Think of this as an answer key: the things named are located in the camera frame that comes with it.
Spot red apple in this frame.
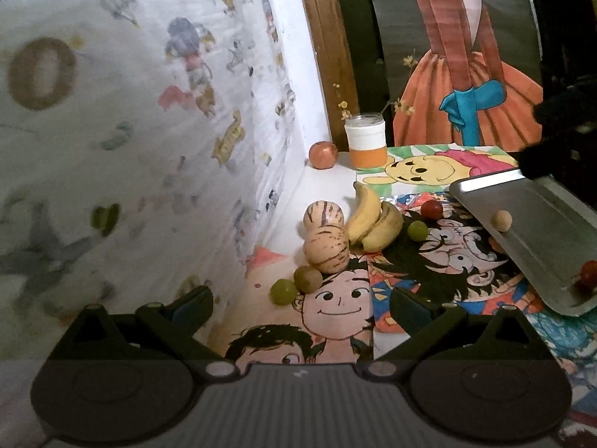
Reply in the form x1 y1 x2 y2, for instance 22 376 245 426
309 141 338 169

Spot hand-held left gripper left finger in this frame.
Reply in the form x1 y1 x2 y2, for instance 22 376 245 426
49 286 241 381

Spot wooden door frame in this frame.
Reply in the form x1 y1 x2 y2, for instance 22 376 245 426
294 0 360 143

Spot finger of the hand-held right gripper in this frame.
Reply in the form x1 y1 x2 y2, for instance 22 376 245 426
518 133 576 181

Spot yellow banana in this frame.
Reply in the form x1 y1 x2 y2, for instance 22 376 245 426
360 200 404 253
345 181 383 243

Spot cartoon printed sheet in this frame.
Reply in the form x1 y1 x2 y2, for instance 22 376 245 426
0 0 309 365

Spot white orange cup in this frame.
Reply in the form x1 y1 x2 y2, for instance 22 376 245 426
344 113 388 169

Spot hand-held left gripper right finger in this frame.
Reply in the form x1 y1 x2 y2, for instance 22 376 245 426
359 287 553 380

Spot striped pepino melon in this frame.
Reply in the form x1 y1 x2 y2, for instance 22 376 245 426
303 225 350 273
303 200 345 230

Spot metal tray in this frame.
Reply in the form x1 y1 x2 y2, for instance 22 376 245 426
448 168 597 317

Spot orange dress wall poster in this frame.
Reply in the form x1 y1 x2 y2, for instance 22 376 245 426
364 0 546 147

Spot dried yellow flowers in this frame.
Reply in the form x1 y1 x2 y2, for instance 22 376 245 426
332 81 416 122

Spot brown green round fruit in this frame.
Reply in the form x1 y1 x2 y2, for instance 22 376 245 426
294 265 323 293

